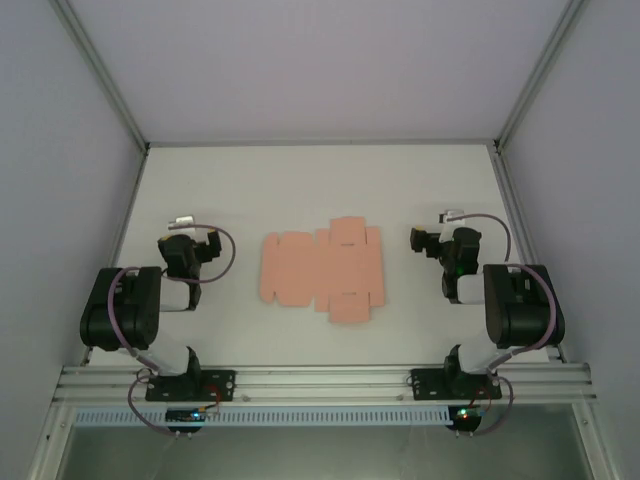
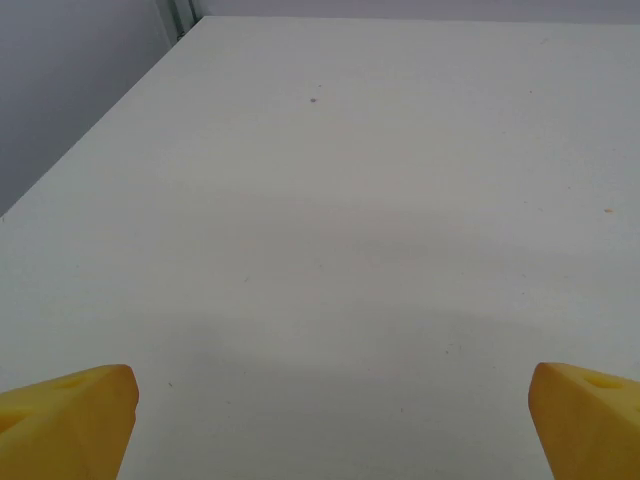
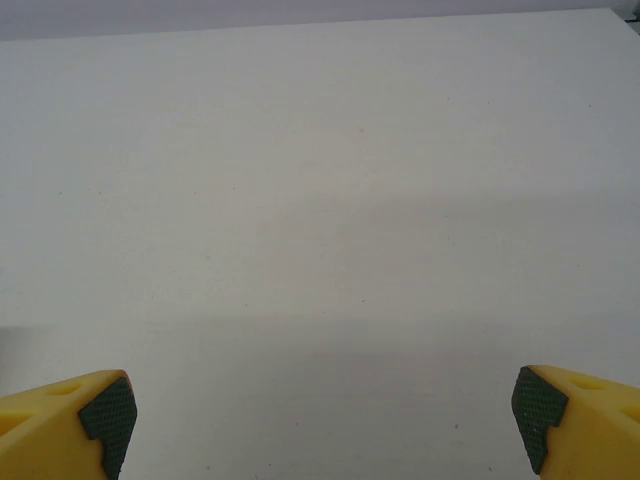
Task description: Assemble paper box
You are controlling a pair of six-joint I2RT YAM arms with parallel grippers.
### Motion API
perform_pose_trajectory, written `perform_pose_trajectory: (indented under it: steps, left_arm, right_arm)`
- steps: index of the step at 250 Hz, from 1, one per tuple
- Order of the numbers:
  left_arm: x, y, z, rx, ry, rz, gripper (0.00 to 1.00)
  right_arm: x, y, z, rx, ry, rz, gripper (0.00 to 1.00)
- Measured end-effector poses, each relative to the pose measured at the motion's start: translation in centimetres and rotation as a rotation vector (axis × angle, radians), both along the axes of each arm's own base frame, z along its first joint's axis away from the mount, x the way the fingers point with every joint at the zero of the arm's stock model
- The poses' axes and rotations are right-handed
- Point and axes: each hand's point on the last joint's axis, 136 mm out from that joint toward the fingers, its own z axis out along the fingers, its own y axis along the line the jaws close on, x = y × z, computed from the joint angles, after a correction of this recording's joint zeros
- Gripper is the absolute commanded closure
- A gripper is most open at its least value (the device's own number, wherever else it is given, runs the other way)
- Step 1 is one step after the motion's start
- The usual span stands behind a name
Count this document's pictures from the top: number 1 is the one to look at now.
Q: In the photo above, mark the brown cardboard box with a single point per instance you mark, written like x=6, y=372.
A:
x=320, y=270

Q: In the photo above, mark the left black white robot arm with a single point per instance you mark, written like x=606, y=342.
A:
x=115, y=310

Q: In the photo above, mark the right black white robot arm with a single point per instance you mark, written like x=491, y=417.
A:
x=520, y=310

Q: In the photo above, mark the left circuit board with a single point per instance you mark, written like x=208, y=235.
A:
x=185, y=416

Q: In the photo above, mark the circuit board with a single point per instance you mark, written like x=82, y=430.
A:
x=185, y=416
x=466, y=415

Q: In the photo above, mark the right circuit board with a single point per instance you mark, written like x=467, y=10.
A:
x=466, y=415

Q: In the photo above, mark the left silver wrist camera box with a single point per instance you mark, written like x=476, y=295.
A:
x=181, y=223

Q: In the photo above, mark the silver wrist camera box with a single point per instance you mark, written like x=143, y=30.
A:
x=452, y=218
x=181, y=223

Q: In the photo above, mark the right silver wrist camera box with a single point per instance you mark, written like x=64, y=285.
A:
x=452, y=218

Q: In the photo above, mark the aluminium table side rail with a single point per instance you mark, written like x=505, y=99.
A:
x=122, y=240
x=520, y=225

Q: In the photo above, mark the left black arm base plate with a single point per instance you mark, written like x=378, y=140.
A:
x=220, y=385

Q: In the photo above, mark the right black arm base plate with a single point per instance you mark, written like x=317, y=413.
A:
x=425, y=385

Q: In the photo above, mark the aluminium mounting rail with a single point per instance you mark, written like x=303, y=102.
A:
x=320, y=382

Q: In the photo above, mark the aluminium frame post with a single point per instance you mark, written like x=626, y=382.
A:
x=107, y=75
x=540, y=75

